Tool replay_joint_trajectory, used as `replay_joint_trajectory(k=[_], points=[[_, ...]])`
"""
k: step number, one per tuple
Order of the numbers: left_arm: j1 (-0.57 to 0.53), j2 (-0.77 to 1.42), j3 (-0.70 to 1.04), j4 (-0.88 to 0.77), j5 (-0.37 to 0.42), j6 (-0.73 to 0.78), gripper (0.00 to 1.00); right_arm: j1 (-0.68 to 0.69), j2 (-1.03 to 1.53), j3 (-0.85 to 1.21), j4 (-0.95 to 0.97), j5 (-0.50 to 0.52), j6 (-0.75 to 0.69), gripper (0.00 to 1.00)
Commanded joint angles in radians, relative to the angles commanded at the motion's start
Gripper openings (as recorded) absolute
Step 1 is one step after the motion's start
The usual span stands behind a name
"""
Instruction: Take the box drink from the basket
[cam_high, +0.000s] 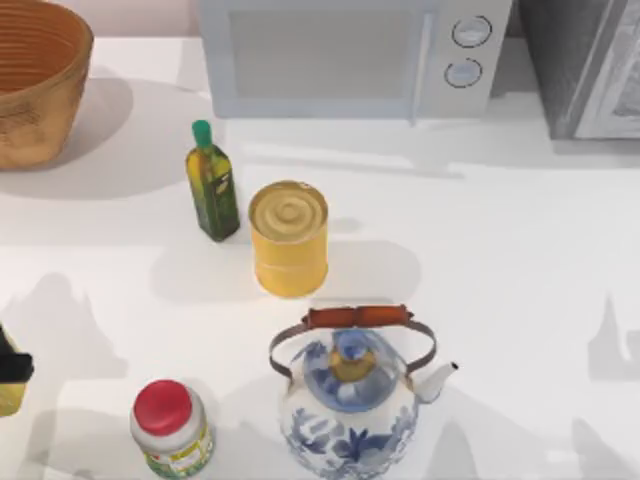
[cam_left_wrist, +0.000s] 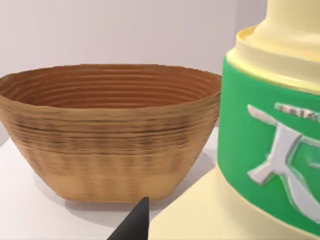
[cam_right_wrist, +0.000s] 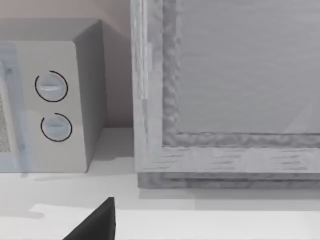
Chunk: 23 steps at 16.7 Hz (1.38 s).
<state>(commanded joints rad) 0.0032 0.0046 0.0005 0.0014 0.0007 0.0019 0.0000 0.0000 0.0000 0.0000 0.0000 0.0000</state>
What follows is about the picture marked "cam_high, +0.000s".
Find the yellow can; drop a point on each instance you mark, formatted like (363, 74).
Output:
(290, 240)

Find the green oil bottle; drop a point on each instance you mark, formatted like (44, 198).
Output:
(212, 195)

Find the blue and white teapot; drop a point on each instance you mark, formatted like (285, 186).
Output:
(350, 415)

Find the pale microwave oven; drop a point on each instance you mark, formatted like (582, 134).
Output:
(320, 60)

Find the round microwave knob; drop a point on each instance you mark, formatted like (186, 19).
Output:
(463, 73)
(471, 31)

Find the red lidded white jar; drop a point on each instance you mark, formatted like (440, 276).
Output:
(170, 435)

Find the brown woven basket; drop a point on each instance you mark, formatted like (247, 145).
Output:
(30, 85)

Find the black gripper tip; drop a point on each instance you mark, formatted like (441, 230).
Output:
(14, 366)

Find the yellow bottle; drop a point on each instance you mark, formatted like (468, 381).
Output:
(9, 397)

